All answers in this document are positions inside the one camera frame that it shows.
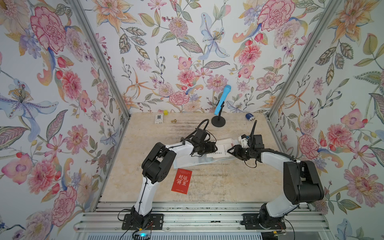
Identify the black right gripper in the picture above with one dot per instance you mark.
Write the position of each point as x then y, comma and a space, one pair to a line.
236, 151

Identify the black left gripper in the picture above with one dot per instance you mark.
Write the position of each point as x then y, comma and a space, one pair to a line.
210, 147

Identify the white card black text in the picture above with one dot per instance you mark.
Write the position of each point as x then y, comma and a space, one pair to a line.
222, 152

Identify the red card pink characters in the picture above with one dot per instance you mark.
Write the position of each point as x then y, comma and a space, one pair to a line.
182, 181

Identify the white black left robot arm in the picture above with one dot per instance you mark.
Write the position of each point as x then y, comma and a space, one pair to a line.
159, 161

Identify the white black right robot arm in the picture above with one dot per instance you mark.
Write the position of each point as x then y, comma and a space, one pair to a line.
301, 182

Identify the small blue cylinder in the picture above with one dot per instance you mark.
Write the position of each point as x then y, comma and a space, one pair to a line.
250, 117

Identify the white playing card box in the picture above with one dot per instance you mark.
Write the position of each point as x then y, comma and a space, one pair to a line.
159, 118

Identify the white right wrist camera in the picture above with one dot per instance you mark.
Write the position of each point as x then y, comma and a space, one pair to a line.
243, 140

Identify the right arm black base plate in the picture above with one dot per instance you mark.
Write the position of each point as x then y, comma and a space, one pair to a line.
257, 222

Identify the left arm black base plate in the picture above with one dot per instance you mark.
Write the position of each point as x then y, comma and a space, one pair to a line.
149, 222

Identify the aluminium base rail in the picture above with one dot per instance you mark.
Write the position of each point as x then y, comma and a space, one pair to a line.
200, 217

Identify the aluminium corner post left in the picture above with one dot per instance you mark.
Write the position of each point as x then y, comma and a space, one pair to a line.
93, 41

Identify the aluminium corner post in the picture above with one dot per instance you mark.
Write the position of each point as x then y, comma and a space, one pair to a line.
325, 17
93, 41

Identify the aluminium corner post right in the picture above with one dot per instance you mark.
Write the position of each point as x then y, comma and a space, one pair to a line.
325, 17

